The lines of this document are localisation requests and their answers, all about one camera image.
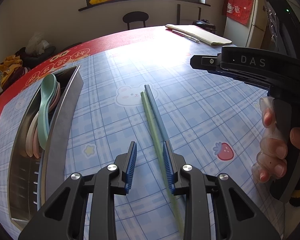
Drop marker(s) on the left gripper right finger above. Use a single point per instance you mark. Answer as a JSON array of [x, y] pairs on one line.
[[236, 215]]

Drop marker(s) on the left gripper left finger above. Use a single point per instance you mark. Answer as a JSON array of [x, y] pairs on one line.
[[63, 215]]

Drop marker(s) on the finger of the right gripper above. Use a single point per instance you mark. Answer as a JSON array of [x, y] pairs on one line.
[[206, 62]]

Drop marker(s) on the pink spoon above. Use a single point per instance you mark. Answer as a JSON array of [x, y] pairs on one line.
[[53, 103]]

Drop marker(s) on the beige spoon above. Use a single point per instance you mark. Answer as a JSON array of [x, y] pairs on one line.
[[32, 143]]

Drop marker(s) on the blue chopstick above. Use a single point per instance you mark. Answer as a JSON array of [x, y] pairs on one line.
[[156, 112]]

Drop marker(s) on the green spoon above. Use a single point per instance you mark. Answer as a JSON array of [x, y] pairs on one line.
[[47, 91]]

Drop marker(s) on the right hand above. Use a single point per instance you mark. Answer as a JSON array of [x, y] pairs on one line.
[[270, 161]]

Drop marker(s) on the white notebook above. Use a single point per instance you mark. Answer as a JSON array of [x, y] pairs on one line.
[[200, 34]]

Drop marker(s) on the pen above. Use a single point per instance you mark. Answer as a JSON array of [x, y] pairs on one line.
[[189, 37]]

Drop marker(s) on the white refrigerator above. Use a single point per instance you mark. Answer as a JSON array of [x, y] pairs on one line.
[[252, 34]]

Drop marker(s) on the blue plaid placemat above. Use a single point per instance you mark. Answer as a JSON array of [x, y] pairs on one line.
[[213, 121]]

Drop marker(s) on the red cloth on fridge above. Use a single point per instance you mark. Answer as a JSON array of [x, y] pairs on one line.
[[238, 10]]

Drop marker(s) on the black stool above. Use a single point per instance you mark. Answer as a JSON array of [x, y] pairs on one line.
[[135, 16]]

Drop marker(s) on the red table mat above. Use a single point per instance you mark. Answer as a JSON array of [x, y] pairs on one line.
[[109, 113]]

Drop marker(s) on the yellow clothes pile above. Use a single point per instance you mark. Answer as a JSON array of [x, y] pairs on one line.
[[11, 69]]

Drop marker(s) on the white plastic bag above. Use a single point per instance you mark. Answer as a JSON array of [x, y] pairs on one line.
[[37, 44]]

